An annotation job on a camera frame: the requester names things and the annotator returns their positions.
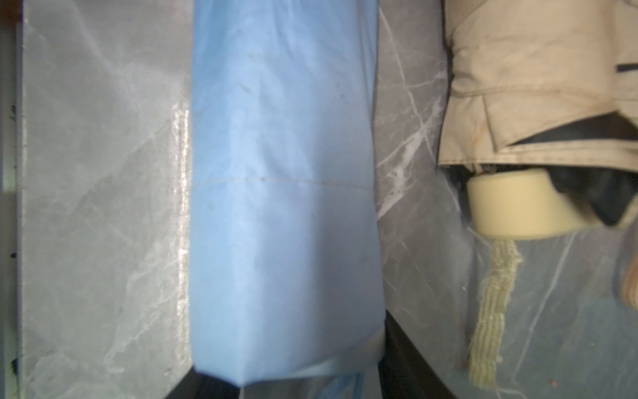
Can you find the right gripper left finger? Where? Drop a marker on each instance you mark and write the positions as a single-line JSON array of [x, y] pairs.
[[195, 385]]

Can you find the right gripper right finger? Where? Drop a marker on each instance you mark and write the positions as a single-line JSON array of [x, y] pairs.
[[403, 372]]

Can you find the light blue sleeved umbrella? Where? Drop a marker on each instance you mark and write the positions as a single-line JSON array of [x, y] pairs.
[[285, 276]]

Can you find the pale yellow sleeved umbrella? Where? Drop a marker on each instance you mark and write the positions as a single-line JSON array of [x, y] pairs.
[[542, 119]]

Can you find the cream umbrella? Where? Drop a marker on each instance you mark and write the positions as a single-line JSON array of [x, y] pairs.
[[629, 286]]

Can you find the aluminium front rail frame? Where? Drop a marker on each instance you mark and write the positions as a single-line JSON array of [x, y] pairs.
[[11, 20]]

